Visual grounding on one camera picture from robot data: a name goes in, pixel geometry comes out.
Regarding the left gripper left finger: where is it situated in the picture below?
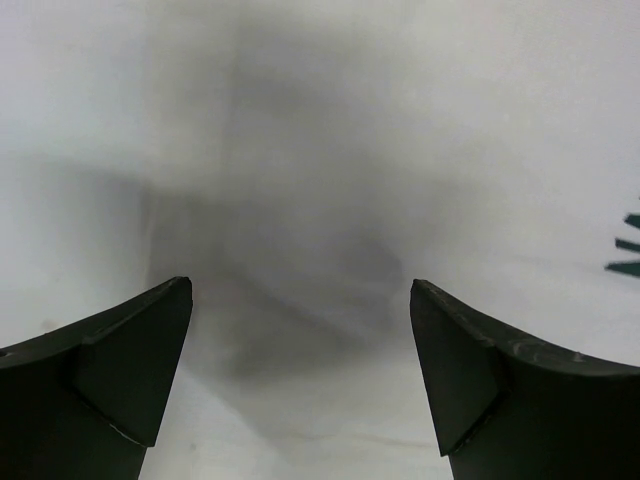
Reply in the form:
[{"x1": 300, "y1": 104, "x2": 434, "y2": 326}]
[{"x1": 1, "y1": 277, "x2": 192, "y2": 480}]

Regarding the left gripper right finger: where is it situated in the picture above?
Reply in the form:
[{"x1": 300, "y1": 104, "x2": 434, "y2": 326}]
[{"x1": 410, "y1": 280, "x2": 639, "y2": 479}]

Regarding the white green Charlie Brown t-shirt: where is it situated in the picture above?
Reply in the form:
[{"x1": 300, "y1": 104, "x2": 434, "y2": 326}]
[{"x1": 1, "y1": 1, "x2": 639, "y2": 479}]

